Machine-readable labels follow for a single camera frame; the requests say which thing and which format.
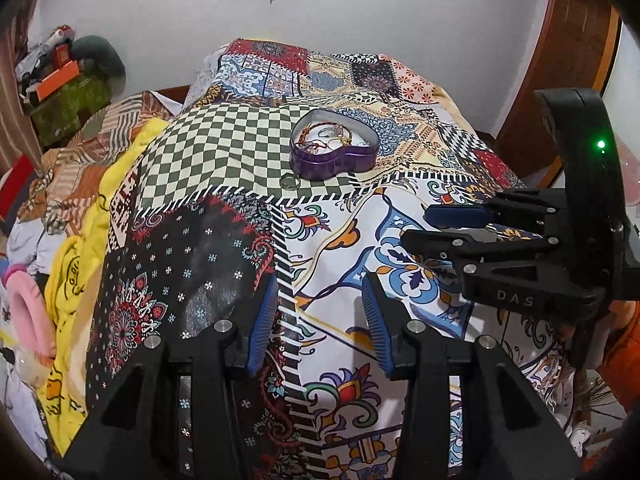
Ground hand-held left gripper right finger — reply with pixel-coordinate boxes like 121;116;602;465
360;272;583;480

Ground wooden door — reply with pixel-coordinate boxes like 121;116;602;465
492;0;608;176

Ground red box with white lid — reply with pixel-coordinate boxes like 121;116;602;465
0;154;37;223

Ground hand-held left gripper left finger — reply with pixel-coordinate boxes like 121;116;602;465
65;272;281;480

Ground pile of clothes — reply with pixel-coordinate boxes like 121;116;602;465
15;25;77;92

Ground purple heart-shaped tin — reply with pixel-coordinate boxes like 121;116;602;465
289;109;378;181

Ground patchwork printed blanket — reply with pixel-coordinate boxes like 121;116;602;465
85;37;576;480

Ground pink plush item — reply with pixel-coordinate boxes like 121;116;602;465
4;264;57;362

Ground tangle of gold bracelets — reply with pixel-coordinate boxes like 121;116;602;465
299;121;355;155

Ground striped orange cloth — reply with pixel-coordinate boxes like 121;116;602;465
20;91;174;241

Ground yellow printed cloth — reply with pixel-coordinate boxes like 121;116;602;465
44;117;172;457

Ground grey plush cushion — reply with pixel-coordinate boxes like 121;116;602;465
72;35;126;96

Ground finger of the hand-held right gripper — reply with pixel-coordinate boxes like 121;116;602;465
424;189;563;233
401;229;608;321

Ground orange box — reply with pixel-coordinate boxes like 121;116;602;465
35;60;84;104

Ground striped brown curtain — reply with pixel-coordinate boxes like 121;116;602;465
0;0;42;173

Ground person's right forearm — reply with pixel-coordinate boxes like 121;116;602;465
595;300;640;411

